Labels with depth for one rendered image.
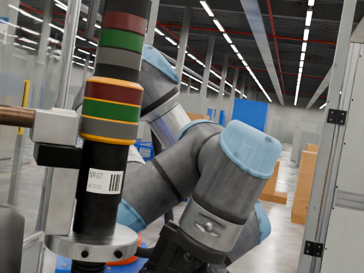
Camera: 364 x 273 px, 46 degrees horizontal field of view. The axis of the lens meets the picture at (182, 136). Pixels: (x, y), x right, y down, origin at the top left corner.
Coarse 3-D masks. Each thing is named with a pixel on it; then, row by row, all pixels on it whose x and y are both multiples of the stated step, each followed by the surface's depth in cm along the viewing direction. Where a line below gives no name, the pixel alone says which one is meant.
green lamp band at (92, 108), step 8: (88, 104) 31; (96, 104) 31; (104, 104) 30; (112, 104) 30; (120, 104) 31; (88, 112) 31; (96, 112) 31; (104, 112) 30; (112, 112) 30; (120, 112) 31; (128, 112) 31; (136, 112) 32; (120, 120) 31; (128, 120) 31; (136, 120) 32
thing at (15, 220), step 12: (0, 216) 46; (12, 216) 46; (0, 228) 44; (12, 228) 45; (0, 240) 43; (12, 240) 44; (0, 252) 42; (12, 252) 43; (0, 264) 41; (12, 264) 42
